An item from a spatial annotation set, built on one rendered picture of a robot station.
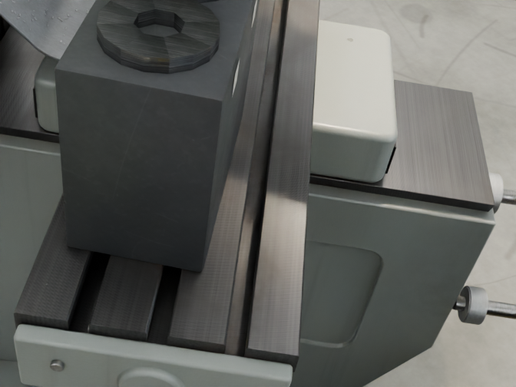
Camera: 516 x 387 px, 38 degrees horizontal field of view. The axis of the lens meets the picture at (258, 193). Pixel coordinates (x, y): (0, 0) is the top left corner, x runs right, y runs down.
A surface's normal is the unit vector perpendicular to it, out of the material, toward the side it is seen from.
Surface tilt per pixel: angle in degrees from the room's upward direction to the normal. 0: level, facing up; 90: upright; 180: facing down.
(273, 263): 0
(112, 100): 90
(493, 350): 0
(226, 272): 0
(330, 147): 90
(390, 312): 90
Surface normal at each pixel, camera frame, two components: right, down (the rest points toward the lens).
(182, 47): 0.13, -0.71
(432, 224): -0.09, 0.69
